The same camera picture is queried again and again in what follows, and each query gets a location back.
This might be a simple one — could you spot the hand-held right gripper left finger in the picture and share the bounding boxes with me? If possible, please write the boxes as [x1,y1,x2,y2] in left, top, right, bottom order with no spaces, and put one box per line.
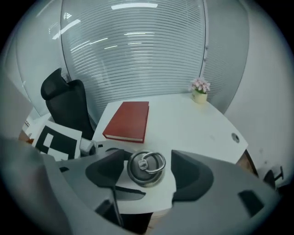
[56,149,126,228]

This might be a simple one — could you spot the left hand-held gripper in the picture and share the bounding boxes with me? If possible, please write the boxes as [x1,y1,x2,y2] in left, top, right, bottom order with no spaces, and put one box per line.
[34,120,96,161]

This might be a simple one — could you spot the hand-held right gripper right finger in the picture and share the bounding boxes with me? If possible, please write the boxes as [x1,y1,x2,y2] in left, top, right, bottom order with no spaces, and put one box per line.
[147,149,283,235]

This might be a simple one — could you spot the steel travel cup lid with ring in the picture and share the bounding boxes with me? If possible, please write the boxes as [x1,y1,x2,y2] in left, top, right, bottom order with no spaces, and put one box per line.
[127,150,167,188]

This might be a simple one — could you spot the black mesh office chair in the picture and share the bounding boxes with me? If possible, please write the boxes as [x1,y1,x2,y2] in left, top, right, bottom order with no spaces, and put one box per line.
[40,67,95,140]

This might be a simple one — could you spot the red hardcover book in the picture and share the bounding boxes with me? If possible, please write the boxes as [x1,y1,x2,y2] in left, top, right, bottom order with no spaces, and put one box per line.
[102,101,150,144]

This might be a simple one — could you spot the black chair with armrest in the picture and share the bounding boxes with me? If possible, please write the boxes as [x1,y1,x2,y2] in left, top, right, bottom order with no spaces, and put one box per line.
[262,166,284,189]

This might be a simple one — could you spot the pink flowers in white pot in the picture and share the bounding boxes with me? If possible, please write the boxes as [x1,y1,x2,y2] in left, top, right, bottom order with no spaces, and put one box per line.
[188,77,211,104]

